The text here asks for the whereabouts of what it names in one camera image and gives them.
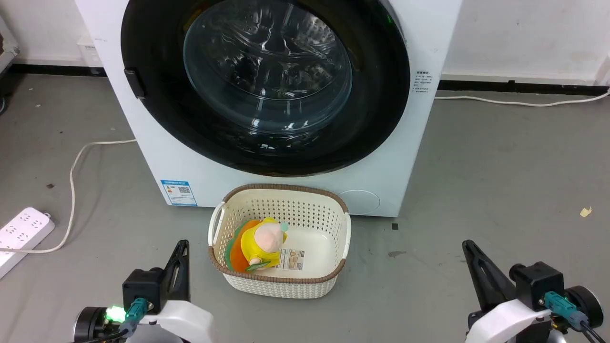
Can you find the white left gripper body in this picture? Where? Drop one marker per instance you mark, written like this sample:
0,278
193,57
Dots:
186,321

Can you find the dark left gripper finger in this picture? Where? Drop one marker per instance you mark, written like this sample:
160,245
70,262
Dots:
170,271
185,276

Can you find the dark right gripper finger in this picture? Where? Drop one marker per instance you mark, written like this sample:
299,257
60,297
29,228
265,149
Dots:
476,276
498,283

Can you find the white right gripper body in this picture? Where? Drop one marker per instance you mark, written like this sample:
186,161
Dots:
510,321

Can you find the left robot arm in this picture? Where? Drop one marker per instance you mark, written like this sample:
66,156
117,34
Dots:
90,325

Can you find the white front-load washing machine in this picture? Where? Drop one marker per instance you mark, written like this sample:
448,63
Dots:
157,162

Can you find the round black glass washer door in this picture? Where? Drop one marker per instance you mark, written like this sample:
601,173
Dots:
157,57

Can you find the blue energy label sticker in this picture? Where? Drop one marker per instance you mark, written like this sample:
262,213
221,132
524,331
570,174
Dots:
178,192

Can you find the yellow plush doll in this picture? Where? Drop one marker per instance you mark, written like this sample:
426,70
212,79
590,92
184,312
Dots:
263,243

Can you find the cream perforated laundry basket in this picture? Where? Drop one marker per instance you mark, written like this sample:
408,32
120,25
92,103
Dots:
281,286

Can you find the paper label inside basket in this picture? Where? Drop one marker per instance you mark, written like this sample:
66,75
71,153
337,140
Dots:
292,259

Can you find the yellow paper scrap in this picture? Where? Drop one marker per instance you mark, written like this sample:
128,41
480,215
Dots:
585,212

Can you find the round white filter cover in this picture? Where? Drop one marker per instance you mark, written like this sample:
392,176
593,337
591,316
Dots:
361,202

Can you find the white power strip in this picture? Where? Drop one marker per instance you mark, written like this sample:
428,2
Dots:
23,231

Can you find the white text sticker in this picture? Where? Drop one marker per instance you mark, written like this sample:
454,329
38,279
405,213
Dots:
422,84

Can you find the grey furniture edge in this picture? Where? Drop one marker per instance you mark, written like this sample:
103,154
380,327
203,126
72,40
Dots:
6,47

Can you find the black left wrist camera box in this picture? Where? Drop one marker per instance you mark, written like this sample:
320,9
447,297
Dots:
142,288

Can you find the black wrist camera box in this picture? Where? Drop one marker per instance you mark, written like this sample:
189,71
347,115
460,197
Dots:
142,288
536,283

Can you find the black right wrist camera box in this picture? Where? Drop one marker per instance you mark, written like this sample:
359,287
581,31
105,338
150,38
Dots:
536,283

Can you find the white wall socket box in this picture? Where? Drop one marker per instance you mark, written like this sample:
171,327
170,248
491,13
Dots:
89,51

